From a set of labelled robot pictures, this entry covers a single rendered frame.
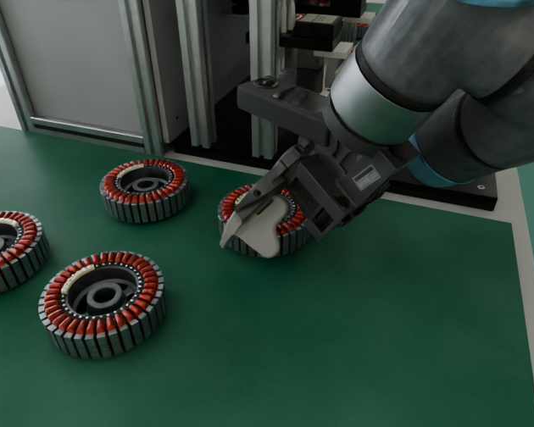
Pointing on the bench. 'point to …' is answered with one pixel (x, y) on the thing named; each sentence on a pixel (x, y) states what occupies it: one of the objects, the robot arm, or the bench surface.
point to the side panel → (79, 69)
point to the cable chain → (238, 8)
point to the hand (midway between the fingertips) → (267, 213)
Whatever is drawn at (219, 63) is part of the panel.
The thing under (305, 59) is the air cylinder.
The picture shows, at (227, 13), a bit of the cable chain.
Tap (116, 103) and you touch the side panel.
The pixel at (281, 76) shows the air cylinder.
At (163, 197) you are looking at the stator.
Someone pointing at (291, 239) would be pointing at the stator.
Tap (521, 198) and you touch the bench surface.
